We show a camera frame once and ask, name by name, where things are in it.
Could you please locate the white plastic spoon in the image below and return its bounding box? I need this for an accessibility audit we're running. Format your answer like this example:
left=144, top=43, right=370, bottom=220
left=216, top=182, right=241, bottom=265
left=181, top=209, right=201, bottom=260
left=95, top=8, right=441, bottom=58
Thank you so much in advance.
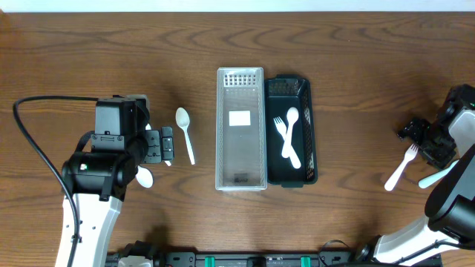
left=145, top=124, right=171, bottom=166
left=135, top=165, right=154, bottom=188
left=175, top=108, right=195, bottom=165
left=281, top=107, right=299, bottom=158

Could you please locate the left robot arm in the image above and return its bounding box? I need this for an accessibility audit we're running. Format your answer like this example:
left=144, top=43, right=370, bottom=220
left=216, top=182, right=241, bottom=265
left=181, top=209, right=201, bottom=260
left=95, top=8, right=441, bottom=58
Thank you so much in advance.
left=56, top=95, right=174, bottom=266

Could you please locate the white plastic fork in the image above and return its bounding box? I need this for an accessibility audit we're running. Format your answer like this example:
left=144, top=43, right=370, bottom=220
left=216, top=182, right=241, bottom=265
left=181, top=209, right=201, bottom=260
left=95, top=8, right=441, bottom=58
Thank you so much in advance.
left=418, top=159, right=459, bottom=188
left=273, top=116, right=301, bottom=169

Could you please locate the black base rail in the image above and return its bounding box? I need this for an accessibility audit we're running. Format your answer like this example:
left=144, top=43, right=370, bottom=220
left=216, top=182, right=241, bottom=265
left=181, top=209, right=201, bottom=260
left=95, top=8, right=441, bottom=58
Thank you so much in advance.
left=105, top=239, right=443, bottom=267

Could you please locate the black plastic mesh tray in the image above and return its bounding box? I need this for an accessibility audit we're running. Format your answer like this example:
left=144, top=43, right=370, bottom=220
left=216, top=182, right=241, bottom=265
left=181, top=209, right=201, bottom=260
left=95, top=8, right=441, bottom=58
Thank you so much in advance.
left=264, top=74, right=318, bottom=188

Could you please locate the white plastic fork slanted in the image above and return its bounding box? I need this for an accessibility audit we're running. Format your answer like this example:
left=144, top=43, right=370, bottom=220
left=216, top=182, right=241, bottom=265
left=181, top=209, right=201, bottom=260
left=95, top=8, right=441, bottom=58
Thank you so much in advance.
left=384, top=144, right=419, bottom=191

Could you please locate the clear plastic mesh tray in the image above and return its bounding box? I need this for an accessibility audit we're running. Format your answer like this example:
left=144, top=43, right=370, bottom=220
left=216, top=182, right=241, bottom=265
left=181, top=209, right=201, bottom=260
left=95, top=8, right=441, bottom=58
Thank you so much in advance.
left=215, top=67, right=267, bottom=191

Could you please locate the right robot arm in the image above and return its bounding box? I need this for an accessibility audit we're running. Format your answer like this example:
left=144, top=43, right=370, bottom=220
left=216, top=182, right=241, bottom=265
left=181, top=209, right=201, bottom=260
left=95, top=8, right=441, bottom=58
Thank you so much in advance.
left=354, top=84, right=474, bottom=266

